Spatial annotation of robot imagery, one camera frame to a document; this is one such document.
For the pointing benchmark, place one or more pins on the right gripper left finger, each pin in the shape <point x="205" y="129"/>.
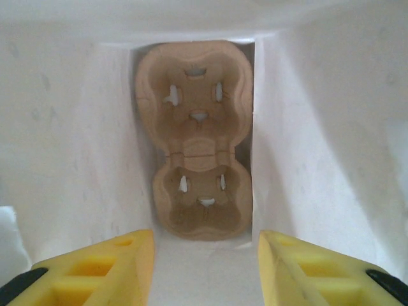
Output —
<point x="95" y="277"/>

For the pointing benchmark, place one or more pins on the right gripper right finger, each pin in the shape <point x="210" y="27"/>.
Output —
<point x="318" y="277"/>

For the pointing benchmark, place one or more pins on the animal print paper gift bag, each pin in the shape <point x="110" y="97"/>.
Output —
<point x="63" y="127"/>

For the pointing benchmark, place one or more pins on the single cardboard cup carrier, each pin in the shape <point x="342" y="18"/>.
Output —
<point x="194" y="146"/>

